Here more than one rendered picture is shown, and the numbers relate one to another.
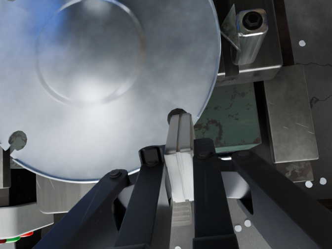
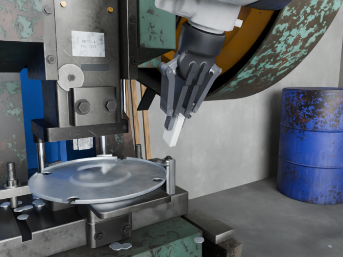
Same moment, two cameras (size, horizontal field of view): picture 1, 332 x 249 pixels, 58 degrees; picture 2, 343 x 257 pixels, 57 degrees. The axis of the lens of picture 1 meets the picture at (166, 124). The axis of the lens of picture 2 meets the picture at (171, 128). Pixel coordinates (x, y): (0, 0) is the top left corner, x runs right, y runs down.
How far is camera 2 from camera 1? 0.62 m
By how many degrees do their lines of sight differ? 77
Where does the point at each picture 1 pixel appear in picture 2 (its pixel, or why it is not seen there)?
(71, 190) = (118, 203)
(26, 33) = (62, 178)
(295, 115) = (210, 220)
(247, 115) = (186, 225)
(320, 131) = not seen: outside the picture
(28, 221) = not seen: outside the picture
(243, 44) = (168, 169)
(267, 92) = (189, 218)
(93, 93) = (112, 179)
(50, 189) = (103, 206)
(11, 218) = not seen: outside the picture
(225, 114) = (174, 228)
